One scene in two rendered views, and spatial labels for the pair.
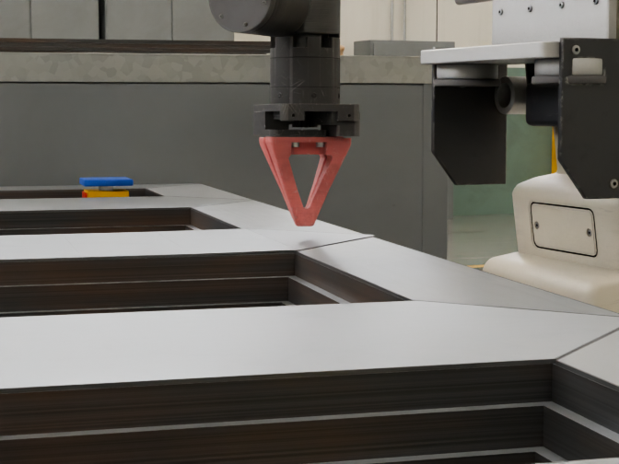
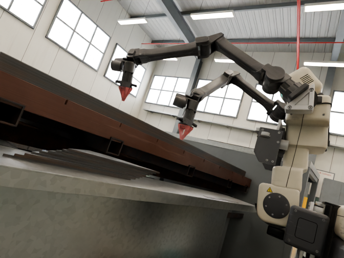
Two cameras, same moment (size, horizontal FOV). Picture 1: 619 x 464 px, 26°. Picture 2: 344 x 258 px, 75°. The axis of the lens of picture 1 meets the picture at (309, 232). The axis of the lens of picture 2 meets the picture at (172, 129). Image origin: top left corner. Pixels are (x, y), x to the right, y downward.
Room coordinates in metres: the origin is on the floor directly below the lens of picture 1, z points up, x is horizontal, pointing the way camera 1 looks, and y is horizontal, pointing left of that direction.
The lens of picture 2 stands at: (0.43, -0.88, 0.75)
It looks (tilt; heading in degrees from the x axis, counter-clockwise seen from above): 8 degrees up; 56
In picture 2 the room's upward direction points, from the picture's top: 18 degrees clockwise
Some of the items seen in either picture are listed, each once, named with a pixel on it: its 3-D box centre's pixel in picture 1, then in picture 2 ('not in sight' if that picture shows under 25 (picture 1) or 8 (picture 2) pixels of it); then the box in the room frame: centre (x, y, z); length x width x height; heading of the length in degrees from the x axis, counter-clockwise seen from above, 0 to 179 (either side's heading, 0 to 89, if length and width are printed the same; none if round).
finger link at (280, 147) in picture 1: (300, 168); (185, 131); (1.11, 0.01, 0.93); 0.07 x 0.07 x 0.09; 15
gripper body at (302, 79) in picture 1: (305, 81); (188, 117); (1.10, 0.00, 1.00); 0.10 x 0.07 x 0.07; 15
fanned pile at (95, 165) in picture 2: not in sight; (90, 160); (0.61, -0.31, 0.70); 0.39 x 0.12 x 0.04; 15
